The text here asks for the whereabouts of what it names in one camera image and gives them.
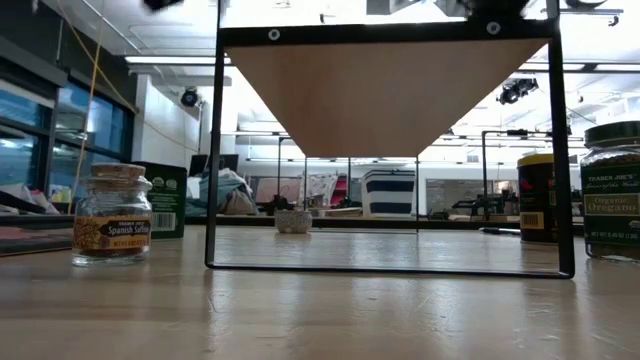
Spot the black-framed wooden shelf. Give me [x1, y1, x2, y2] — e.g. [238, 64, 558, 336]
[204, 0, 576, 280]

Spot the green spice tin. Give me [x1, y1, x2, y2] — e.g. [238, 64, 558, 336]
[133, 160, 188, 240]

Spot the yellow-lidded black spice canister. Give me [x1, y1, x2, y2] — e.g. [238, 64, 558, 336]
[516, 153, 557, 246]

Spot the green-lidded oregano glass jar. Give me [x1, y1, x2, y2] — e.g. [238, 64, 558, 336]
[579, 120, 640, 263]

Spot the cork-lidded saffron glass jar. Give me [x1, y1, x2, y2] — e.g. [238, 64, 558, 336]
[71, 162, 154, 267]

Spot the long ceiling light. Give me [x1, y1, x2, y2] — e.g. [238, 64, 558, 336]
[124, 55, 232, 65]

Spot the black ceiling track light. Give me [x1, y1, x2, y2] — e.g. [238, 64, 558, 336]
[496, 77, 540, 106]

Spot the grey ceiling box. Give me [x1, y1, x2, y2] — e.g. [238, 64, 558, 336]
[366, 0, 469, 17]

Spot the black ceiling fixture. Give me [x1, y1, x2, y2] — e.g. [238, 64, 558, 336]
[557, 0, 625, 27]

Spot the dark computer monitor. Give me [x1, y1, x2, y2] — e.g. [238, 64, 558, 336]
[188, 153, 240, 177]

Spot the distant black robot workstation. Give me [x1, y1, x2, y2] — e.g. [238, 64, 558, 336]
[452, 192, 519, 222]

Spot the teal and white cloth pile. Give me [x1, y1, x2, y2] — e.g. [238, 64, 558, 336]
[185, 167, 260, 217]

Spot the white navy striped bin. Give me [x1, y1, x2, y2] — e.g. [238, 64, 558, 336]
[360, 169, 418, 218]

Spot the white pink clutter pile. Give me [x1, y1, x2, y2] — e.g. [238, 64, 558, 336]
[0, 182, 61, 216]

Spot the white patterned bag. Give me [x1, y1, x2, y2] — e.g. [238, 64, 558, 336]
[298, 173, 340, 207]

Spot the small speckled ceramic bowl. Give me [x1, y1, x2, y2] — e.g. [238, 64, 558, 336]
[273, 208, 314, 235]

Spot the dark flat pad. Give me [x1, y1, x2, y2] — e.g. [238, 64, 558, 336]
[0, 225, 75, 257]

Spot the yellow hanging cable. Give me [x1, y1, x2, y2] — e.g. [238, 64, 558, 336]
[55, 0, 139, 216]

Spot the black metal stand frame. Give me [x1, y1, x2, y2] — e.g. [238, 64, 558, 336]
[480, 128, 574, 221]

